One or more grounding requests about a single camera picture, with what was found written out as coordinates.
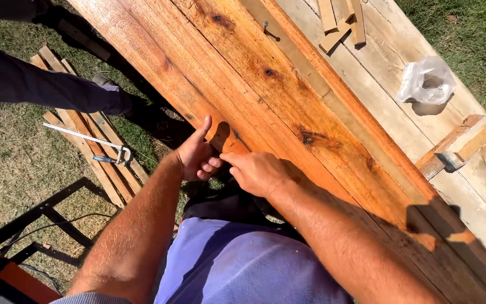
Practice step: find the orange-brown wooden plank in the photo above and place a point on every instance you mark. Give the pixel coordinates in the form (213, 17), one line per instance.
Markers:
(141, 50)
(209, 71)
(276, 97)

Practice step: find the clear plastic bag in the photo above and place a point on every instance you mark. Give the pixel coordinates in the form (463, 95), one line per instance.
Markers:
(426, 82)

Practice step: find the person's right fingers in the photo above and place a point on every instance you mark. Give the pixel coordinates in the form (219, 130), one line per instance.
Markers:
(235, 159)

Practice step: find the narrow orange wooden batten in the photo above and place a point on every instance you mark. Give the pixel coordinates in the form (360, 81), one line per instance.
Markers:
(352, 109)

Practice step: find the person's blue shirt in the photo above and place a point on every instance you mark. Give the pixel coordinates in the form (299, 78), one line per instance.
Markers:
(247, 266)

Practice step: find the person's right hand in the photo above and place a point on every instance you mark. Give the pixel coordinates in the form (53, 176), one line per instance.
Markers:
(264, 173)

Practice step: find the wooden bench stop block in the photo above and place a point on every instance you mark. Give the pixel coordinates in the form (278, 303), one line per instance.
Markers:
(458, 145)

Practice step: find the person's dark trousers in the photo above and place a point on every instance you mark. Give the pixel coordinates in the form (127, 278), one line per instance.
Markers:
(230, 207)

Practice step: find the small pale wood offcut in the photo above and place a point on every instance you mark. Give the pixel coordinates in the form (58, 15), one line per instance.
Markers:
(327, 15)
(333, 38)
(357, 23)

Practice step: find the black and orange metal stand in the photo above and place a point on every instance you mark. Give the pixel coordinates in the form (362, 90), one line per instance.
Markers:
(23, 236)

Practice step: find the person's left hand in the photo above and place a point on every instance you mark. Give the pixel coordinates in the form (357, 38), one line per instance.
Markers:
(192, 158)

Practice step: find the metal nail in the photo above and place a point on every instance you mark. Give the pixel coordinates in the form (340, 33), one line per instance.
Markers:
(265, 26)

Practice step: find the silver metal bar clamp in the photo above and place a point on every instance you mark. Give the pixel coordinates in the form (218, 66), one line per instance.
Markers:
(99, 143)

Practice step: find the pile of wooden slats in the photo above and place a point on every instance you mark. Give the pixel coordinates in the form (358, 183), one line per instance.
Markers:
(95, 139)

